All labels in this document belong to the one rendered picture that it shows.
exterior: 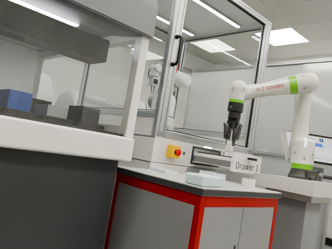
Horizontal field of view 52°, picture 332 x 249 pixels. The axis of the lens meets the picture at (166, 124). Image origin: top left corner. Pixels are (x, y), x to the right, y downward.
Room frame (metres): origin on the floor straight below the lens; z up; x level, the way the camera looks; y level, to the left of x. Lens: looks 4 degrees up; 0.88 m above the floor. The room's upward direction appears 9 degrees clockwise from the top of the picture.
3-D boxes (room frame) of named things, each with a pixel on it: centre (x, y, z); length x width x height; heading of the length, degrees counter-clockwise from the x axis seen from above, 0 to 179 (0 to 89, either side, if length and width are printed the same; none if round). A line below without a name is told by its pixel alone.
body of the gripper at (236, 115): (2.04, -0.40, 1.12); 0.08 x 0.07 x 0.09; 43
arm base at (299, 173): (2.03, -0.89, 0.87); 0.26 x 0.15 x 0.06; 49
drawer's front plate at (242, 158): (2.01, -0.50, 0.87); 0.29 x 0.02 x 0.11; 133
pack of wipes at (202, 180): (1.43, -0.19, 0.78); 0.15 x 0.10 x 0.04; 138
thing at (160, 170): (1.81, -0.03, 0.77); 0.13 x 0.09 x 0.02; 43
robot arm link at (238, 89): (2.05, -0.40, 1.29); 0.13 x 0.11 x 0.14; 167
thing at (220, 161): (2.16, -0.36, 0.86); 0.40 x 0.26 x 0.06; 43
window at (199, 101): (2.27, -0.31, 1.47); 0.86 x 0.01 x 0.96; 133
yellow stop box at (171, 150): (1.99, -0.07, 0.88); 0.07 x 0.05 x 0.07; 133
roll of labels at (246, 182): (1.77, -0.47, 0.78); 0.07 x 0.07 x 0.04
